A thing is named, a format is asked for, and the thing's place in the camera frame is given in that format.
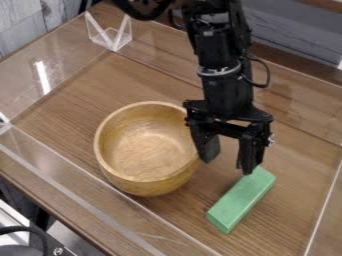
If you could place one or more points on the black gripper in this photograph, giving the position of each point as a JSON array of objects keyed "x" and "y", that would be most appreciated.
[{"x": 226, "y": 113}]

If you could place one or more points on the green rectangular block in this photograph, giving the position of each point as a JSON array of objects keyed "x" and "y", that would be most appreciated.
[{"x": 233, "y": 206}]

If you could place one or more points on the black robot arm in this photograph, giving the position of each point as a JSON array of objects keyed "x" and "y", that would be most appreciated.
[{"x": 219, "y": 35}]

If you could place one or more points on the brown wooden bowl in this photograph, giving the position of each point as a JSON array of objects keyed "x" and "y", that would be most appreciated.
[{"x": 143, "y": 148}]

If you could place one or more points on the clear acrylic tray walls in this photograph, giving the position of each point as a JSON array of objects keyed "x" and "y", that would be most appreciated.
[{"x": 102, "y": 62}]

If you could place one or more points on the black metal bracket with screw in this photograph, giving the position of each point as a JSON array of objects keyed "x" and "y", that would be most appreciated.
[{"x": 56, "y": 248}]

